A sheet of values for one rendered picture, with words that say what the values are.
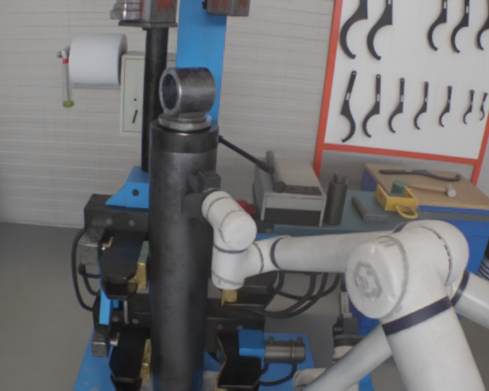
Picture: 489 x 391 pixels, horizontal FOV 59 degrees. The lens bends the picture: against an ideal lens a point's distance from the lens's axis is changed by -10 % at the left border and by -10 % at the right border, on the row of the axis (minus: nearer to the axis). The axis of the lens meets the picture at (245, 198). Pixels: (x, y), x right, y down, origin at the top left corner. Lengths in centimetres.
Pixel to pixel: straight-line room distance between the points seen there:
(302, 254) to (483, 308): 52
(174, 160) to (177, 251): 31
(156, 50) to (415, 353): 138
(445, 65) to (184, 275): 279
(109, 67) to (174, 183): 99
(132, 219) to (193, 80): 65
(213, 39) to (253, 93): 170
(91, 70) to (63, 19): 134
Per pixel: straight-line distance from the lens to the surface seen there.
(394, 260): 69
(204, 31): 180
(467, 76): 390
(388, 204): 209
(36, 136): 382
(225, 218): 112
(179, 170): 141
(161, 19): 123
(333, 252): 103
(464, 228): 287
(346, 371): 133
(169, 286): 161
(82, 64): 230
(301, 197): 176
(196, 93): 138
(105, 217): 182
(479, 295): 131
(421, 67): 371
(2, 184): 410
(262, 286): 154
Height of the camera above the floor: 185
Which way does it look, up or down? 24 degrees down
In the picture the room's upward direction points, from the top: 6 degrees clockwise
